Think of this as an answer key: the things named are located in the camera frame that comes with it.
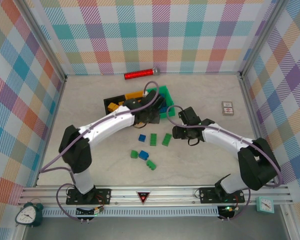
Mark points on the green curved lego brick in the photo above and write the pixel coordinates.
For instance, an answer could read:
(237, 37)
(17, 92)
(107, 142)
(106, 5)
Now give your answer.
(134, 154)

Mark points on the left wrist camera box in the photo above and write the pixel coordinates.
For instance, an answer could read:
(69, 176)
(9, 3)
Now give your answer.
(155, 98)

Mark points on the blue lego block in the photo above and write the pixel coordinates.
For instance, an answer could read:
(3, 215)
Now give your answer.
(162, 96)
(164, 110)
(143, 155)

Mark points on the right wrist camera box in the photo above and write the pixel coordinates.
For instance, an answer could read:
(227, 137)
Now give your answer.
(190, 115)

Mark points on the green plastic bin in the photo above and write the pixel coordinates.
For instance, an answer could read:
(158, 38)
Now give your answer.
(170, 102)

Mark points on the small controller board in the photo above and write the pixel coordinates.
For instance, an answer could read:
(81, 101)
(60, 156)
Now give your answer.
(86, 212)
(227, 210)

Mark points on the playing card box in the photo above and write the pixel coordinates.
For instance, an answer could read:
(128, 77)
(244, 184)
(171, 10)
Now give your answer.
(228, 108)

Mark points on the red glitter tube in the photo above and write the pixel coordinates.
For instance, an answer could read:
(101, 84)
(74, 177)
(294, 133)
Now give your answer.
(140, 74)

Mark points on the dark green alarm clock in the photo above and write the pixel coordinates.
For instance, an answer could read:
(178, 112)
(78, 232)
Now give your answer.
(27, 215)

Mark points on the blue square lego brick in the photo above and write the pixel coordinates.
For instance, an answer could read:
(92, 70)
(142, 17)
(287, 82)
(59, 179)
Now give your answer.
(142, 138)

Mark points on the yellow plastic bin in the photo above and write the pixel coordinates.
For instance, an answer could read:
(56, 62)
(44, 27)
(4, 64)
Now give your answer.
(135, 95)

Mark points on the yellow lego brick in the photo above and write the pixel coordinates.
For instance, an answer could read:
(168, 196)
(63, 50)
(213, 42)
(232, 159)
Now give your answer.
(121, 103)
(111, 106)

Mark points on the black triangle badge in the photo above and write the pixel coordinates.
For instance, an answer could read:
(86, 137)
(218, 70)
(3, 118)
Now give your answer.
(143, 196)

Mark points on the green long lego brick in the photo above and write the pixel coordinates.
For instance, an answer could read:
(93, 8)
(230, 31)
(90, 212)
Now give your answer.
(166, 139)
(153, 139)

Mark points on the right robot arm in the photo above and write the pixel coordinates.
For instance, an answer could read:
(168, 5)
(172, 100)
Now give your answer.
(222, 138)

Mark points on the mint square clock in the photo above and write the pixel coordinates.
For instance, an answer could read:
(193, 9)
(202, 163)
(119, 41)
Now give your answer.
(265, 204)

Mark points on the black plastic bin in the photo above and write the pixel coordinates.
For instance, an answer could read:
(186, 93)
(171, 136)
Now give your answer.
(106, 102)

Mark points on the aluminium frame post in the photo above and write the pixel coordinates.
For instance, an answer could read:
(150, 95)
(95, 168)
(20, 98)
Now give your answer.
(45, 40)
(262, 37)

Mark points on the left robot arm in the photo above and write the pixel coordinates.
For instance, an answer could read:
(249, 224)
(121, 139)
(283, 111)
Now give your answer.
(107, 125)

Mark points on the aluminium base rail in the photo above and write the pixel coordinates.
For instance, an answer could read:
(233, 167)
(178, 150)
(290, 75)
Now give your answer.
(170, 192)

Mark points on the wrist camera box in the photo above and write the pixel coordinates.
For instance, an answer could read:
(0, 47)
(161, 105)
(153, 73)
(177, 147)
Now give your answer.
(190, 115)
(155, 98)

